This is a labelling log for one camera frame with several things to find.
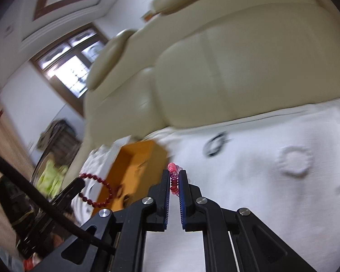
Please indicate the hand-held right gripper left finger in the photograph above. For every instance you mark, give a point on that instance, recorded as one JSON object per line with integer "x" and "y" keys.
{"x": 165, "y": 204}

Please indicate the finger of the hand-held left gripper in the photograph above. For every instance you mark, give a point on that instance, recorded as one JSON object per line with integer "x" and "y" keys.
{"x": 69, "y": 192}

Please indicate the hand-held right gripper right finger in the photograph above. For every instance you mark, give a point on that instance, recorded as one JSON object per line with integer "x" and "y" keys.
{"x": 183, "y": 204}

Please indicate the orange jewelry box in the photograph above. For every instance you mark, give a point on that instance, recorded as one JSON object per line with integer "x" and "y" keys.
{"x": 136, "y": 164}

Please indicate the yellow-green cloth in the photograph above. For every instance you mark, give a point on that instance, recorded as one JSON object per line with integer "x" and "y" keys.
{"x": 51, "y": 172}

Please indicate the white patterned cloth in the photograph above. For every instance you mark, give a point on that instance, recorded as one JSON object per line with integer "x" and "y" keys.
{"x": 99, "y": 161}

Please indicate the brown cluttered furniture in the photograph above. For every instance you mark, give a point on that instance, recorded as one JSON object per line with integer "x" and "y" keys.
{"x": 58, "y": 137}

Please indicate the brown framed window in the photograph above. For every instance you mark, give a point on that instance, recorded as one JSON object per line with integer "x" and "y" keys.
{"x": 70, "y": 70}

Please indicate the cream leather sofa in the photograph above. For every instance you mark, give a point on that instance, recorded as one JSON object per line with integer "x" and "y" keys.
{"x": 215, "y": 62}

